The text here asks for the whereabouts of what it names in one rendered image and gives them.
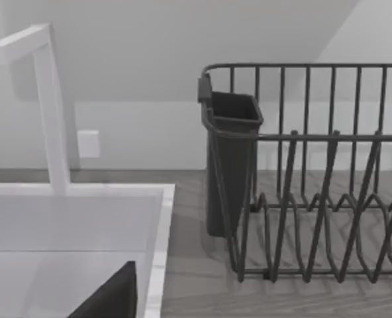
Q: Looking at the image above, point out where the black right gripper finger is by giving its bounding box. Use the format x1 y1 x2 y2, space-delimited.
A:
66 260 138 318

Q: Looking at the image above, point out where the white sink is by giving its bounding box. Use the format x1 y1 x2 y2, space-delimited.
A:
0 182 176 318

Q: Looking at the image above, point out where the dark grey cutlery holder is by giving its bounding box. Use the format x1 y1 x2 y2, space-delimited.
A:
202 91 265 238

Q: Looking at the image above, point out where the tall white tap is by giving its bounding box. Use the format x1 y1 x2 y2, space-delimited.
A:
0 23 74 197

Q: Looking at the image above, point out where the white wall plate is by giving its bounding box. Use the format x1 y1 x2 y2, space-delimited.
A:
77 129 101 159

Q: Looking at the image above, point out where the dark grey wire dish rack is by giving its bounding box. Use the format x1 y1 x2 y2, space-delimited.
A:
197 62 392 284

